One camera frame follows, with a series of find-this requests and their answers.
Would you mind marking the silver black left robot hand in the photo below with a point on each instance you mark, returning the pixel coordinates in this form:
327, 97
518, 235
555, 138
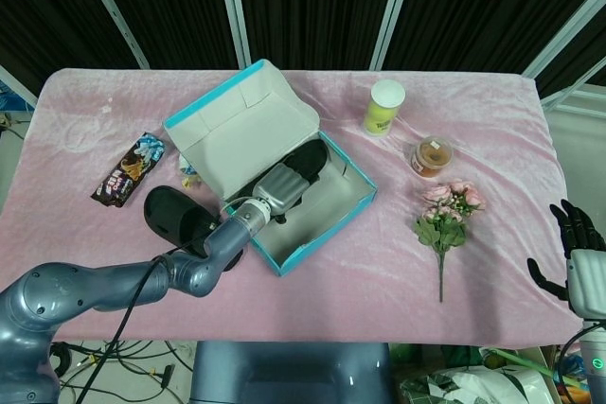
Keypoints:
284, 186

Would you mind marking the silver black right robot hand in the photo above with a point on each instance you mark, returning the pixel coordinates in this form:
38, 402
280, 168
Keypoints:
587, 276

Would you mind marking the black shoe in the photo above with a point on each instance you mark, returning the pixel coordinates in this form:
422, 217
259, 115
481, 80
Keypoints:
165, 210
310, 155

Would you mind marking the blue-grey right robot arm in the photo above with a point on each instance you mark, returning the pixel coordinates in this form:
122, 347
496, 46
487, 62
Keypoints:
597, 366

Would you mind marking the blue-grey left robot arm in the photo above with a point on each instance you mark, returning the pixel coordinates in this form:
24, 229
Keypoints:
94, 281

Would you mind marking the blue cardboard shoe box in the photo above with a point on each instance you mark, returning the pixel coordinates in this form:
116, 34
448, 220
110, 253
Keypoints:
227, 139

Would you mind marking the small crumpled candy wrapper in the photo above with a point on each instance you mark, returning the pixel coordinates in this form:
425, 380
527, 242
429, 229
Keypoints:
187, 170

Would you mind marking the yellow tennis ball with print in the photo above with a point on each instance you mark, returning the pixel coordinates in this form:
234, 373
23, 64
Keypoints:
379, 125

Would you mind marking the pink velvet table cloth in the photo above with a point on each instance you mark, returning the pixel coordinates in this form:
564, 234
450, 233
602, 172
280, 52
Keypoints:
331, 290

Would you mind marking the clear tennis ball tube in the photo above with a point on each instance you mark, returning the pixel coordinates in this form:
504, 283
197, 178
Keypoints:
386, 101

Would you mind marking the clear jar of rubber bands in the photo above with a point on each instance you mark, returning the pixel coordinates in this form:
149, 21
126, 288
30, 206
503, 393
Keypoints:
431, 158

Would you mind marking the pink artificial flower bouquet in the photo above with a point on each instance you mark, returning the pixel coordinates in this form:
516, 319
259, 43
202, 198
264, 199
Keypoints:
445, 224

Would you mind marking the dark cookie snack packet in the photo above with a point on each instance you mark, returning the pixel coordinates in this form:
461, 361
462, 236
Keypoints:
128, 170

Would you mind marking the green white plastic bag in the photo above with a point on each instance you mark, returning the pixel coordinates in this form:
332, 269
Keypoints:
473, 385

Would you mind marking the black partition panel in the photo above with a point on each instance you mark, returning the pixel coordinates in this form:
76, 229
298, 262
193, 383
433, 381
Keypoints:
312, 2
42, 6
487, 2
175, 2

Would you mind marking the blue-grey robot torso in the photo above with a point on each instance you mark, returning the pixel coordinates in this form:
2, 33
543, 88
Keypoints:
284, 375

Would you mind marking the blue printed board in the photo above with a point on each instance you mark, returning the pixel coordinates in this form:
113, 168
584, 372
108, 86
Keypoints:
12, 92

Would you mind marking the white partition frame post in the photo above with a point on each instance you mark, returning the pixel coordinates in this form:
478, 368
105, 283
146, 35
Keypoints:
116, 11
563, 40
234, 6
393, 6

